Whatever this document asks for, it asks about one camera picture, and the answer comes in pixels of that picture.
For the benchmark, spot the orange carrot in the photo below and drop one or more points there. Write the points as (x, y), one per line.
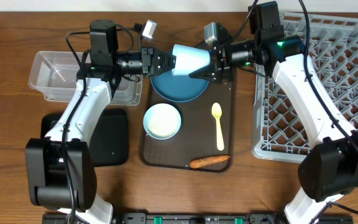
(207, 161)

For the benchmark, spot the yellow plastic spoon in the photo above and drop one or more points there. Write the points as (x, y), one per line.
(216, 112)

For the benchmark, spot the light blue bowl with rice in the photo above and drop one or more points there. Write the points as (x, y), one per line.
(162, 121)

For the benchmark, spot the clear plastic bin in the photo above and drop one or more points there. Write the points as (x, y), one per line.
(54, 74)

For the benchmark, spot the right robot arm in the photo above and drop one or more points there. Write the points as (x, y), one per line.
(330, 170)

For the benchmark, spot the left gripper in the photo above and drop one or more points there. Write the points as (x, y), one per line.
(148, 69)

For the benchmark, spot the grey dishwasher rack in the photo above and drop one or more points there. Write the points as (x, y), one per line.
(277, 133)

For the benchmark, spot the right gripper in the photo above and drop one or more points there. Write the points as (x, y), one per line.
(224, 69)

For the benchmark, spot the dark blue plate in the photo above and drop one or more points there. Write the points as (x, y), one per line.
(179, 88)

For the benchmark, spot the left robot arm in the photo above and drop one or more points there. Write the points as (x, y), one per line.
(60, 170)

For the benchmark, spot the light blue cup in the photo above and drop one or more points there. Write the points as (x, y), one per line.
(189, 59)

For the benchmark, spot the brown serving tray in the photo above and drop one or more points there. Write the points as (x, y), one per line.
(196, 137)

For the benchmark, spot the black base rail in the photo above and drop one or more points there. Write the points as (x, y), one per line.
(142, 218)

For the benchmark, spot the black plastic bin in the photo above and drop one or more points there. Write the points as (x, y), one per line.
(109, 145)

